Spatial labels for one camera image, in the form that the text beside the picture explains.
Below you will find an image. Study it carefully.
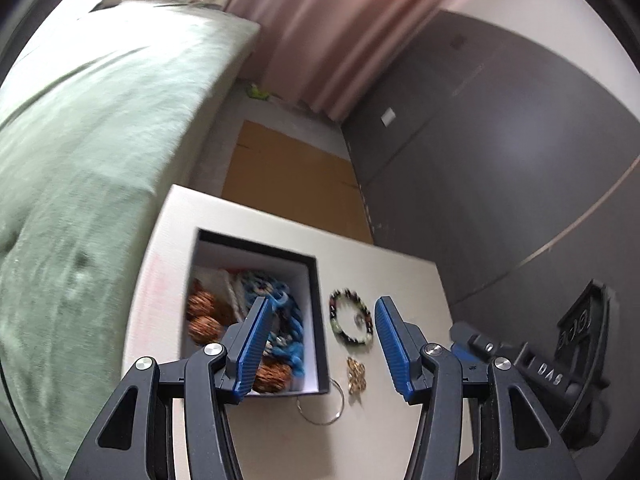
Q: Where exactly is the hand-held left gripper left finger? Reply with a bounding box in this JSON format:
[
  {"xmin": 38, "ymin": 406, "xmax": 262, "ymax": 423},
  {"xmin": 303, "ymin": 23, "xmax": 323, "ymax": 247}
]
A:
[{"xmin": 65, "ymin": 296, "xmax": 275, "ymax": 480}]

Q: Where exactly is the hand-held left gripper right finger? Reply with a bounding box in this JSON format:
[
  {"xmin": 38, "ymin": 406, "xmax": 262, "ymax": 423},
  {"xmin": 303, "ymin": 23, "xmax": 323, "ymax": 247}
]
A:
[{"xmin": 374, "ymin": 296, "xmax": 583, "ymax": 480}]

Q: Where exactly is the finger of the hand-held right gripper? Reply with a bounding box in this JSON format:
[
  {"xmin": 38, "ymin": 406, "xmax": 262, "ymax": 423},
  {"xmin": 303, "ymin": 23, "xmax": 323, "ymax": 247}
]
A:
[{"xmin": 449, "ymin": 322, "xmax": 523, "ymax": 367}]

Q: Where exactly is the pile of mixed jewelry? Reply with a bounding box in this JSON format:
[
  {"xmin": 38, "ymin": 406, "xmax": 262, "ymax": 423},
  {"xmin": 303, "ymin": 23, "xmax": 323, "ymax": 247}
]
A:
[{"xmin": 186, "ymin": 269, "xmax": 307, "ymax": 395}]

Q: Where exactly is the dark beaded bracelet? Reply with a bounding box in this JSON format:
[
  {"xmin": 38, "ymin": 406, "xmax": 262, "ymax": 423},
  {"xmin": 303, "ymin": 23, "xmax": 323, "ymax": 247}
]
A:
[{"xmin": 328, "ymin": 287, "xmax": 375, "ymax": 347}]

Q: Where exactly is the black cardboard box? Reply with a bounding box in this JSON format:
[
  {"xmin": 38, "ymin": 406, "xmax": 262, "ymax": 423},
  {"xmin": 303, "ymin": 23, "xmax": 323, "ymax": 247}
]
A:
[{"xmin": 179, "ymin": 228, "xmax": 332, "ymax": 397}]

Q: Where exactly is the gold woven knot ornament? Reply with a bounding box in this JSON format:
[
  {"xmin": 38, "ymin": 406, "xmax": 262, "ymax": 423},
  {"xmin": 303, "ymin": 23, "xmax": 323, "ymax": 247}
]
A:
[{"xmin": 346, "ymin": 356, "xmax": 368, "ymax": 393}]

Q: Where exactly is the silver hoop bangle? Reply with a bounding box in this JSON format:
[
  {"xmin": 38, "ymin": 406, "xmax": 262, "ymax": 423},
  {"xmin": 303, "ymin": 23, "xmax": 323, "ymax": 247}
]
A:
[{"xmin": 295, "ymin": 377, "xmax": 346, "ymax": 426}]

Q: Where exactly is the flat brown cardboard sheet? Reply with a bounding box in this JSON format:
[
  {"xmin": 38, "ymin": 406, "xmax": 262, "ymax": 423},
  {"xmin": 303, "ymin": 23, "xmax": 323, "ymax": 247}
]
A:
[{"xmin": 221, "ymin": 120, "xmax": 375, "ymax": 245}]

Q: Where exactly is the dark grey wardrobe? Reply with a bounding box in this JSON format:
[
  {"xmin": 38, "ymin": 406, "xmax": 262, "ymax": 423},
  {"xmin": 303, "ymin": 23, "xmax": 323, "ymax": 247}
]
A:
[{"xmin": 342, "ymin": 7, "xmax": 640, "ymax": 351}]

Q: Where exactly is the bed with green blanket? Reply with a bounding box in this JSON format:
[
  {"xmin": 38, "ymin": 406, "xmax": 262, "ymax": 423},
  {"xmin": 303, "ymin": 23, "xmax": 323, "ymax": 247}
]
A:
[{"xmin": 0, "ymin": 0, "xmax": 261, "ymax": 466}]

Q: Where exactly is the wide pink curtain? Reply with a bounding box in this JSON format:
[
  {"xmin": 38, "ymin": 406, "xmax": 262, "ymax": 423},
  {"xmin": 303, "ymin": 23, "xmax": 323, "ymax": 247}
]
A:
[{"xmin": 225, "ymin": 0, "xmax": 451, "ymax": 121}]

